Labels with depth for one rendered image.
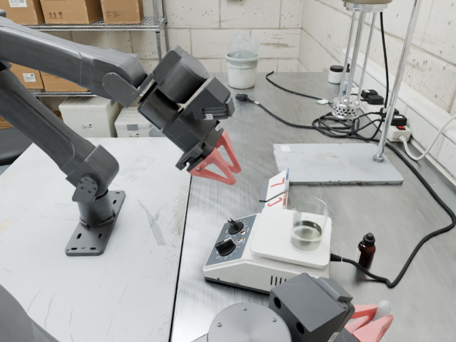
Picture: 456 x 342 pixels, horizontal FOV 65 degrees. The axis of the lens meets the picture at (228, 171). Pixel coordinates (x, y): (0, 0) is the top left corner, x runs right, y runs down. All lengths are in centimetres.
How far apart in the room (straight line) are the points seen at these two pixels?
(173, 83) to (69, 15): 215
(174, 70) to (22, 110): 27
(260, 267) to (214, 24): 244
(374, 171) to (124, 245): 62
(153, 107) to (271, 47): 238
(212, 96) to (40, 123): 31
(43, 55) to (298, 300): 51
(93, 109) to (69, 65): 215
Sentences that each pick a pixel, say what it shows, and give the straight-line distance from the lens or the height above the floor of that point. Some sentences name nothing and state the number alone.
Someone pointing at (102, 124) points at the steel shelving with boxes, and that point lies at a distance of 280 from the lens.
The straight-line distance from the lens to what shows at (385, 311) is 42.
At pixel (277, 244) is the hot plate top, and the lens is 57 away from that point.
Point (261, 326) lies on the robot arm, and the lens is 27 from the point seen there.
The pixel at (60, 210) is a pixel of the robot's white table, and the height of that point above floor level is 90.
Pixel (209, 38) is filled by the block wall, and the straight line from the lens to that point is 288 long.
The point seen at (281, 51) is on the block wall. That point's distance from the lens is 294.
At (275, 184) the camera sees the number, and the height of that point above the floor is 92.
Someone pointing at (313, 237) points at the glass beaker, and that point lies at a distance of 54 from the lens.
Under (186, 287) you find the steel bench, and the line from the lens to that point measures 63.
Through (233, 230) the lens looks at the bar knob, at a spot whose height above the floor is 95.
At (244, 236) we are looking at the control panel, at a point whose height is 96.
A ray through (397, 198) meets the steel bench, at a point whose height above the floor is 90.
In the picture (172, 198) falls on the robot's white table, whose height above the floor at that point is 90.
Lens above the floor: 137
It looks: 31 degrees down
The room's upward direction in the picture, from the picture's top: straight up
